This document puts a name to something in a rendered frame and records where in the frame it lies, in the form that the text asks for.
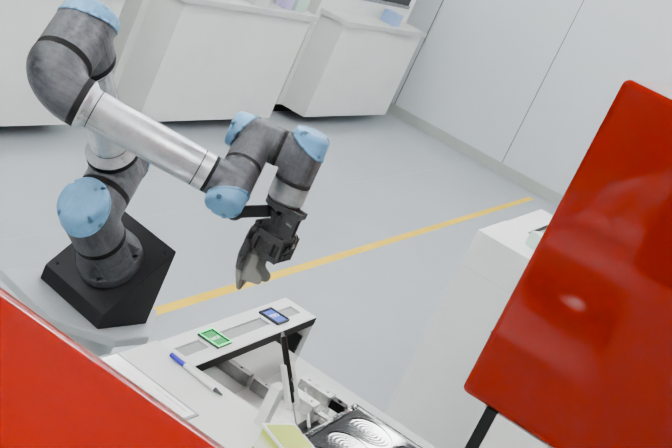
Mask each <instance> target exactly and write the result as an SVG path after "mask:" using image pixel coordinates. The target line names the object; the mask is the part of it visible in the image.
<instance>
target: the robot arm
mask: <svg viewBox="0 0 672 448"><path fill-rule="evenodd" d="M119 29H120V22H119V19H118V17H117V16H116V14H115V13H114V12H113V11H112V10H111V9H110V8H109V7H107V6H106V5H104V4H103V3H102V2H100V1H98V0H65V1H64V3H63V4H62V5H61V6H60V7H58V9H57V12H56V14H55V15H54V17H53V18H52V19H51V21H50V22H49V24H48V25H47V27H46V28H45V30H44V31H43V33H42V34H41V35H40V37H39V38H38V40H37V41H36V43H35V44H34V45H33V46H32V48H31V49H30V51H29V53H28V56H27V60H26V73H27V79H28V82H29V85H30V87H31V89H32V91H33V93H34V94H35V96H36V97H37V99H38V100H39V101H40V103H41V104H42V105H43V106H44V107H45V108H46V109H47V110H48V111H49V112H50V113H51V114H52V115H53V116H55V117H56V118H58V119H59V120H60V121H62V122H64V123H66V124H68V125H69V126H71V127H76V126H83V127H84V129H85V132H86V135H87V138H88V142H87V144H86V146H85V156H86V159H87V163H88V168H87V170H86V172H85V173H84V175H83V177H82V178H78V179H76V180H75V182H74V183H69V184H68V185H67V186H66V187H65V188H64V189H63V190H62V191H61V193H60V195H59V197H58V200H57V206H56V209H57V214H58V217H59V221H60V224H61V226H62V227H63V229H64V230H65V231H66V233H67V235H68V237H69V238H70V240H71V242H72V244H73V246H74V248H75V250H76V266H77V270H78V272H79V274H80V276H81V277H82V279H83V280H84V281H85V282H86V283H87V284H89V285H90V286H93V287H96V288H102V289H106V288H113V287H117V286H120V285H122V284H124V283H126V282H127V281H129V280H130V279H131V278H133V277H134V276H135V275H136V273H137V272H138V271H139V269H140V268H141V266H142V263H143V259H144V251H143V248H142V246H141V243H140V241H139V240H138V238H137V237H136V236H135V235H134V234H133V233H132V232H130V231H129V230H128V229H126V228H125V227H124V226H123V223H122V221H121V217H122V215H123V213H124V212H125V210H126V208H127V206H128V204H129V202H130V201H131V199H132V197H133V195H134V193H135V192H136V190H137V188H138V186H139V184H140V183H141V181H142V179H143V178H144V177H145V176H146V174H147V172H148V170H149V166H150V164H152V165H154V166H156V167H158V168H159V169H161V170H163V171H165V172H167V173H168V174H170V175H172V176H174V177H176V178H178V179H179V180H181V181H183V182H185V183H187V184H189V185H190V186H192V187H194V188H196V189H198V190H200V191H202V192H203V193H205V199H204V202H205V205H206V207H207V208H208V209H210V210H211V212H212V213H214V214H215V215H217V216H220V217H222V218H229V219H230V220H232V221H237V220H239V219H241V218H253V217H271V218H262V219H257V220H255V223H254V225H252V226H251V228H250V229H249V231H248V233H247V235H246V237H245V240H244V242H243V244H242V246H241V248H240V250H239V253H238V256H237V261H236V266H235V267H236V270H235V277H236V288H237V289H238V290H240V289H241V288H242V287H243V286H244V285H245V283H246V282H250V283H254V284H260V283H261V281H263V282H267V281H269V280H270V277H271V274H270V272H269V271H268V269H267V267H266V263H267V261H268V262H270V263H271V264H273V265H275V264H277V263H281V262H284V261H288V260H289V261H290V260H291V258H292V256H293V253H294V251H295V249H296V247H297V245H298V242H299V240H300V238H299V237H298V235H297V234H296V232H297V230H298V227H299V225H300V223H301V221H302V220H305V219H306V217H307V215H308V213H306V212H304V211H303V210H301V207H302V206H303V204H304V202H305V200H306V197H307V195H308V193H309V191H310V188H311V186H312V184H313V182H314V180H315V177H316V175H317V173H318V171H319V169H320V167H321V164H322V163H323V162H324V158H325V155H326V153H327V150H328V148H329V145H330V143H329V139H328V138H327V136H326V135H324V134H323V133H321V132H320V131H318V130H316V129H314V128H310V127H308V126H304V125H299V126H297V127H296V129H295V130H294V131H293V132H292V131H288V130H286V129H284V128H281V127H279V126H277V125H275V124H272V123H270V122H268V121H266V120H264V119H261V117H259V116H255V115H253V114H250V113H247V112H244V111H239V112H237V113H236V115H235V116H234V118H233V120H232V122H231V124H230V126H229V128H228V131H227V133H226V136H225V140H224V141H225V143H226V144H227V145H229V146H230V149H229V151H228V153H227V155H226V157H225V159H223V158H221V157H219V156H218V155H216V154H214V153H213V152H211V151H209V150H207V149H206V148H204V147H202V146H200V145H198V144H197V143H195V142H193V141H191V140H189V139H188V138H186V137H184V136H182V135H180V134H179V133H177V132H175V131H173V130H171V129H170V128H168V127H166V126H164V125H162V124H161V123H159V122H157V121H155V120H153V119H152V118H150V117H148V116H146V115H144V114H143V113H141V112H139V111H137V110H136V109H134V108H132V107H130V106H128V105H127V104H125V103H123V102H121V101H120V100H119V96H118V92H117V88H116V84H115V80H114V76H113V73H112V71H113V69H114V68H115V65H116V60H117V59H116V53H115V49H114V45H113V40H114V38H115V36H117V35H118V33H119V32H118V31H119ZM266 163H269V164H271V165H273V166H277V167H278V169H277V172H276V174H275V176H274V179H273V181H272V183H271V185H270V188H269V190H268V195H267V197H266V200H265V201H266V203H267V204H260V205H246V203H247V202H248V201H249V199H250V195H251V192H252V190H253V188H254V186H255V184H256V182H257V180H258V178H259V176H260V174H261V172H262V170H263V168H264V166H265V164H266ZM295 235H296V236H295Z"/></svg>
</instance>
